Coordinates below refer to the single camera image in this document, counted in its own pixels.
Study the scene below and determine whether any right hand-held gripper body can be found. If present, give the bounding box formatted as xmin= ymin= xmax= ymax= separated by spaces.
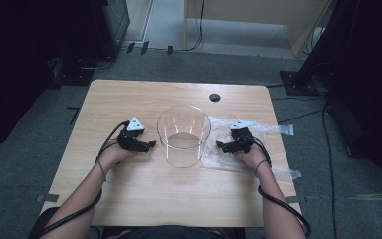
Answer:
xmin=229 ymin=119 xmax=257 ymax=154

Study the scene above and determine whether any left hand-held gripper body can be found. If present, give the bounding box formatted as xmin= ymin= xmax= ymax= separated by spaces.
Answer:
xmin=116 ymin=117 xmax=147 ymax=153

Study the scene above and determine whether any clear plastic bag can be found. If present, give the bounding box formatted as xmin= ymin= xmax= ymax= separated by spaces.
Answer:
xmin=200 ymin=115 xmax=303 ymax=182

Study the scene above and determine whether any clear plastic cylindrical bin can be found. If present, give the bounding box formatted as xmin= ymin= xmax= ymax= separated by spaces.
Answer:
xmin=156 ymin=105 xmax=212 ymax=169

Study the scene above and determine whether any person's right hand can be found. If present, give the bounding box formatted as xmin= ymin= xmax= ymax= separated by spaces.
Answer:
xmin=235 ymin=142 xmax=271 ymax=175

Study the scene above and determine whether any person's left hand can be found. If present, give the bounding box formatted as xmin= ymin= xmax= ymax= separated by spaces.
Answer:
xmin=95 ymin=142 xmax=137 ymax=172

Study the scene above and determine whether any grey right wrist band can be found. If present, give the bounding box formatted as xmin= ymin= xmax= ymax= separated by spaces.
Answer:
xmin=254 ymin=158 xmax=270 ymax=179

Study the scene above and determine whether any grey wrist band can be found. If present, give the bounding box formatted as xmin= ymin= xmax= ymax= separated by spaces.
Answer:
xmin=254 ymin=158 xmax=270 ymax=179
xmin=95 ymin=158 xmax=108 ymax=182

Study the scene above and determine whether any grey left wrist band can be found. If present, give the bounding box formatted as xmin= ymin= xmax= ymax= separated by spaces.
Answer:
xmin=95 ymin=158 xmax=108 ymax=182

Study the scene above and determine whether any grey floor tape piece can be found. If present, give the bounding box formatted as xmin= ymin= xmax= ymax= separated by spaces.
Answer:
xmin=285 ymin=195 xmax=308 ymax=205
xmin=35 ymin=193 xmax=61 ymax=204

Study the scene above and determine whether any person's dark clothing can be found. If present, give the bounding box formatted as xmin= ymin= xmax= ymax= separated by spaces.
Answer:
xmin=103 ymin=225 xmax=247 ymax=239

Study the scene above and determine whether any black cabinet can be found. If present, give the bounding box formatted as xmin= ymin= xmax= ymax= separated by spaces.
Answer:
xmin=91 ymin=0 xmax=131 ymax=60

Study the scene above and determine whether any light wooden furniture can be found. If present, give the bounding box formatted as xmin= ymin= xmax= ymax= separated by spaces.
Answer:
xmin=182 ymin=0 xmax=333 ymax=60

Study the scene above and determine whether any short black floor cable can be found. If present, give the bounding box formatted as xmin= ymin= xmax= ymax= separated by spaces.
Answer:
xmin=277 ymin=108 xmax=326 ymax=124

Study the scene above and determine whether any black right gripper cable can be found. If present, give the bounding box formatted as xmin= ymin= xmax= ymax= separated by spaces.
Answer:
xmin=245 ymin=133 xmax=312 ymax=239

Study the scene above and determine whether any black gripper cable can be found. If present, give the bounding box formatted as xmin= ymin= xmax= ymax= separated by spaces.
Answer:
xmin=245 ymin=133 xmax=312 ymax=239
xmin=28 ymin=120 xmax=131 ymax=239

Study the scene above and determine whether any black floor base plate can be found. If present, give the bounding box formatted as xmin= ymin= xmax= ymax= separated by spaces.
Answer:
xmin=48 ymin=57 xmax=96 ymax=90

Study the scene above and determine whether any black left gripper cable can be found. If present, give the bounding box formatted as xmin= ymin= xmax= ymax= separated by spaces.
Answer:
xmin=28 ymin=120 xmax=131 ymax=239

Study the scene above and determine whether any long black floor cable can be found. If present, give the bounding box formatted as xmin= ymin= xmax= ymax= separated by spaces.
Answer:
xmin=321 ymin=99 xmax=338 ymax=239

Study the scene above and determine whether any black hanging cable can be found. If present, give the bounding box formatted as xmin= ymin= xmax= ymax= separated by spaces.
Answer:
xmin=181 ymin=0 xmax=205 ymax=53

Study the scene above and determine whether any black stand with base plate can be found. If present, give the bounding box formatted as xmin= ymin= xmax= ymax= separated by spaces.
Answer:
xmin=279 ymin=0 xmax=362 ymax=98

